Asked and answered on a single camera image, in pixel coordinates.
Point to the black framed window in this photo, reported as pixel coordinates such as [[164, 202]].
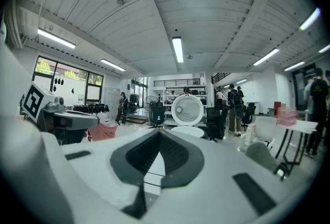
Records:
[[46, 66]]

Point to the white office chair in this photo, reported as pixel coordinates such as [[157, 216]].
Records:
[[265, 127]]

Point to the stack of pink boxes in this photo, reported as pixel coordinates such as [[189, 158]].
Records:
[[286, 116]]

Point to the red brown boards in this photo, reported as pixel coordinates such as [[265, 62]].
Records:
[[278, 107]]

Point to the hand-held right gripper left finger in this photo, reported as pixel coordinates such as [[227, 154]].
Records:
[[123, 166]]

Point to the pale moulded chair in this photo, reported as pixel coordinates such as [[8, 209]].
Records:
[[260, 153]]

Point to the dark blue rice cooker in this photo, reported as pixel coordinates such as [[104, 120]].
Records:
[[187, 109]]

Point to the black framed desk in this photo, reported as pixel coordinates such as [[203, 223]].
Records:
[[299, 126]]

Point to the black door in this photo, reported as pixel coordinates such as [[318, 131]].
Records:
[[300, 89]]

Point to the pink cloth covered chair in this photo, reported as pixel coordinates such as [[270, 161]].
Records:
[[103, 131]]

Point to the black balcony railing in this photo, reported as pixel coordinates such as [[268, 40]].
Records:
[[178, 82]]

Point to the ceiling tube light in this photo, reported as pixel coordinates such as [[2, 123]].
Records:
[[178, 49], [294, 66], [56, 38], [324, 49], [309, 19], [113, 65], [266, 57], [241, 81]]

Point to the grey lockers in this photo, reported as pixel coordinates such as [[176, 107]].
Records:
[[111, 99]]

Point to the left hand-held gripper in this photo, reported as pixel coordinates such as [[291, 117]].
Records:
[[33, 102]]

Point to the black office chair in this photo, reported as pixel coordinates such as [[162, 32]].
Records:
[[248, 114], [157, 112], [215, 120]]

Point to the glass entrance door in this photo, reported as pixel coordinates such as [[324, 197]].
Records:
[[140, 91]]

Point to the white and pink carton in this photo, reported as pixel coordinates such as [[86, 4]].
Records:
[[247, 138]]

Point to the wooden platform step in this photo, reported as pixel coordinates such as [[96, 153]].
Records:
[[136, 120]]

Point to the black staircase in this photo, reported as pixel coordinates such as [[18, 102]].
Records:
[[219, 78]]

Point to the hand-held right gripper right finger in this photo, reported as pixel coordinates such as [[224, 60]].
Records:
[[185, 166]]

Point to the black standing fan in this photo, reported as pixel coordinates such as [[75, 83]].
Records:
[[150, 103]]

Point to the white shelving unit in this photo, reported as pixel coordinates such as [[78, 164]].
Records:
[[167, 104]]

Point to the row of black headsets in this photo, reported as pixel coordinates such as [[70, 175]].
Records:
[[90, 109]]

